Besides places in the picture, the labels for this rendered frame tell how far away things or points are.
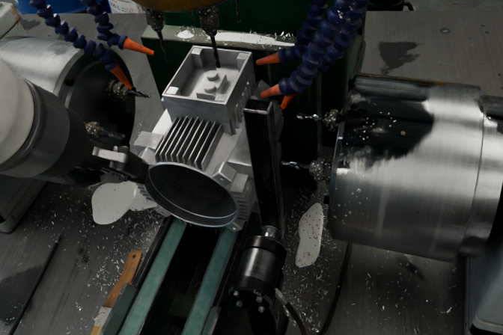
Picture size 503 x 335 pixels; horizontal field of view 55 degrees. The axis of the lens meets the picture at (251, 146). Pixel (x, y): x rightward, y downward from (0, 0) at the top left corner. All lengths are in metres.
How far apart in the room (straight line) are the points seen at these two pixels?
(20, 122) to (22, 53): 0.44
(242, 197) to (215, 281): 0.15
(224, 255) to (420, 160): 0.35
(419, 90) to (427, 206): 0.15
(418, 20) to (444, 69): 0.22
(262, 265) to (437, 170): 0.25
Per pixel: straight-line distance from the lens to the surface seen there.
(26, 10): 2.89
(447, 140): 0.63
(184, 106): 0.72
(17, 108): 0.43
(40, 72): 0.82
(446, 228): 0.65
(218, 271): 0.78
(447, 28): 1.43
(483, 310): 0.79
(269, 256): 0.65
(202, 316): 0.76
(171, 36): 0.83
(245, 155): 0.70
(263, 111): 0.51
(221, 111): 0.70
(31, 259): 1.06
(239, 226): 0.77
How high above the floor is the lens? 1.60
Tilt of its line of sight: 48 degrees down
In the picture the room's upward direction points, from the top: 9 degrees counter-clockwise
